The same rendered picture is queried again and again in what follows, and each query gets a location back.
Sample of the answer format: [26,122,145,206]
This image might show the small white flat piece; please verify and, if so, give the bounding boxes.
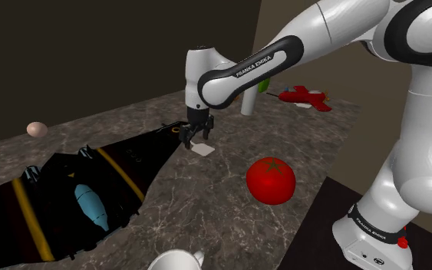
[190,140,216,157]

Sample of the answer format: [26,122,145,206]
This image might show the beige egg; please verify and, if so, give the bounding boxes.
[26,121,48,138]

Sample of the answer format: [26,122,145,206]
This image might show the red tomato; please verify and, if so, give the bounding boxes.
[246,156,297,206]

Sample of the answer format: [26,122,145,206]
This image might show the white cup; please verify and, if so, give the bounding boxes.
[147,248,206,270]

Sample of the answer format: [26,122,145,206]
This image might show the red toy airplane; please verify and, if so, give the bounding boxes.
[265,84,333,113]

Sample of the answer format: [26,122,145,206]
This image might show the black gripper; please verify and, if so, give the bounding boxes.
[179,105,216,150]

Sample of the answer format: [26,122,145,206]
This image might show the white cylinder with green part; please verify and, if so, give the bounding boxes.
[234,77,272,117]

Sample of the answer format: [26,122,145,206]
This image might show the black toy aircraft yellow stripes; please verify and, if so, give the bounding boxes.
[0,120,193,263]

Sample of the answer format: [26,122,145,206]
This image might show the dark robot stand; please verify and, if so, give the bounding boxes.
[277,175,432,270]

